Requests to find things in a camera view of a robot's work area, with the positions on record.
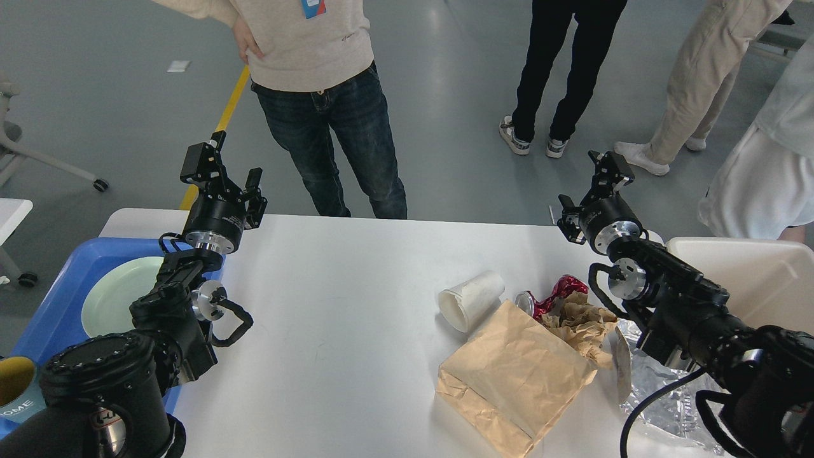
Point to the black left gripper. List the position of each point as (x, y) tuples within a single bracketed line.
[(220, 212)]

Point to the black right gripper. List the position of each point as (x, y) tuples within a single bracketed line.
[(603, 215)]

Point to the mint green plate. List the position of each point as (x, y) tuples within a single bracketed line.
[(106, 308)]

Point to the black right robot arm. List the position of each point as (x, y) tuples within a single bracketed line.
[(764, 408)]

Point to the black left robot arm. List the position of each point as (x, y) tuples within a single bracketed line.
[(104, 396)]

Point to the crushed red soda can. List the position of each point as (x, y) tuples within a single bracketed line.
[(566, 285)]

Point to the crumpled brown paper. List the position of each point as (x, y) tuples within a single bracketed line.
[(583, 327)]

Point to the person in beige sweater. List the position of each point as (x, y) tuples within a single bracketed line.
[(313, 71)]

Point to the person in beige trousers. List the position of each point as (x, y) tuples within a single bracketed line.
[(701, 80)]

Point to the white paper cup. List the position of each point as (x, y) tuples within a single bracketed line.
[(466, 304)]

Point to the person in white shirt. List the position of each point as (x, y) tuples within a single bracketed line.
[(764, 189)]

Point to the brown paper bag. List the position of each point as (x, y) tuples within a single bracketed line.
[(513, 380)]

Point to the white plastic bin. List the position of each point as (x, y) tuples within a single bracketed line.
[(770, 282)]

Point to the blue plastic tray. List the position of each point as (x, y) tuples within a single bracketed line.
[(56, 324)]

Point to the white rolling chair base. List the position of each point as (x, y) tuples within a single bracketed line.
[(19, 153)]

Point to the teal mug yellow inside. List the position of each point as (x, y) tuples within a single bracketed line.
[(21, 395)]

